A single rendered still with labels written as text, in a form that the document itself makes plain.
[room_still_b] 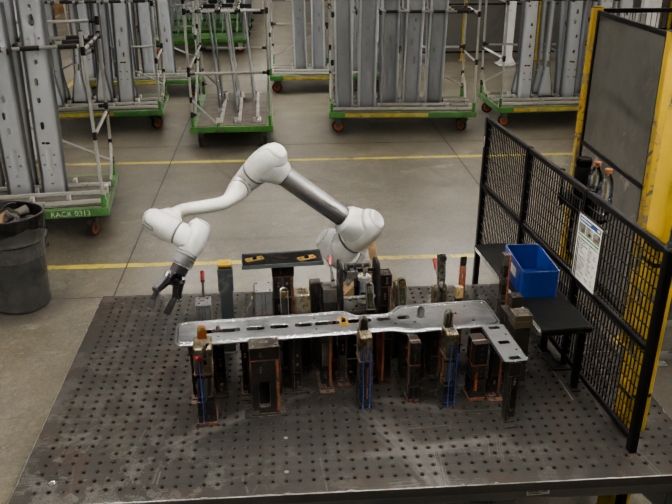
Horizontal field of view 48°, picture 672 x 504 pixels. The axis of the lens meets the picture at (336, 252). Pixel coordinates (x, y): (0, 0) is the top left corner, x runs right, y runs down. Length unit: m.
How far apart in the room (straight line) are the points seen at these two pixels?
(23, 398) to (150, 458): 1.92
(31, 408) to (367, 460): 2.38
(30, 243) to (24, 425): 1.46
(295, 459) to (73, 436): 0.90
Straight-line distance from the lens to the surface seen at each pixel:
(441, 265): 3.39
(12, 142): 7.21
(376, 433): 3.09
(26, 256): 5.61
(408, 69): 10.28
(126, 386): 3.48
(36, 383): 4.97
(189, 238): 3.22
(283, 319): 3.26
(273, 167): 3.54
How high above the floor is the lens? 2.59
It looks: 24 degrees down
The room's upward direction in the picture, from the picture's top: straight up
